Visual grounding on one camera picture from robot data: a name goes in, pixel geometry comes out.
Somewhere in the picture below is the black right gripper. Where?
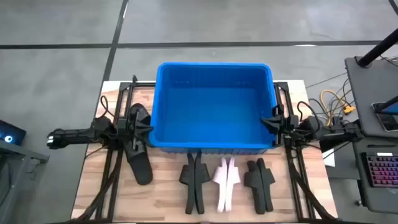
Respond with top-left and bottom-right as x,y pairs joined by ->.
260,105 -> 300,147

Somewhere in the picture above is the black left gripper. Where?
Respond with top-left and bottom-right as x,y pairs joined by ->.
116,107 -> 154,150

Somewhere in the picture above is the large black slide sandal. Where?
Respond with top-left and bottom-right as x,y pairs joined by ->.
124,103 -> 154,186

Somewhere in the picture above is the blue plastic bin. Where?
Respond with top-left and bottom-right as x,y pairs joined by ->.
148,62 -> 280,155

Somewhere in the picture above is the white paper sheet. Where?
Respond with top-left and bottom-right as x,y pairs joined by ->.
323,148 -> 336,168

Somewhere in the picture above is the grey desk top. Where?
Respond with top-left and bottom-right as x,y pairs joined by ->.
344,55 -> 398,139

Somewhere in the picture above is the grey keyboard tray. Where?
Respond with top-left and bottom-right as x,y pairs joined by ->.
351,135 -> 398,215

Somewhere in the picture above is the tablet with dark screen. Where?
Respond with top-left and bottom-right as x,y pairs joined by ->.
371,101 -> 398,132

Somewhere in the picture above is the backlit black keyboard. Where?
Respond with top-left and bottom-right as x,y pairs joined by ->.
365,154 -> 398,188

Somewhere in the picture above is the grey metal stand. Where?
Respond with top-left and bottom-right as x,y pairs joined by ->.
0,139 -> 50,224

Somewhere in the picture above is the black device with blue light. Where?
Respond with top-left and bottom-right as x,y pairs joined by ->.
0,119 -> 27,146

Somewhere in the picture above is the black round pole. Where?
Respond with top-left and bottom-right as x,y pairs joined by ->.
356,27 -> 398,68

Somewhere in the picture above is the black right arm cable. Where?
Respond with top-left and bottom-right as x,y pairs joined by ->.
297,101 -> 322,125

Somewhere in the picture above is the black aluminium frame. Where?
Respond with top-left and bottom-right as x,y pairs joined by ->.
273,81 -> 338,223
71,74 -> 156,223

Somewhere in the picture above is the yellow cable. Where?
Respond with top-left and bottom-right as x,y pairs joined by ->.
320,89 -> 356,127

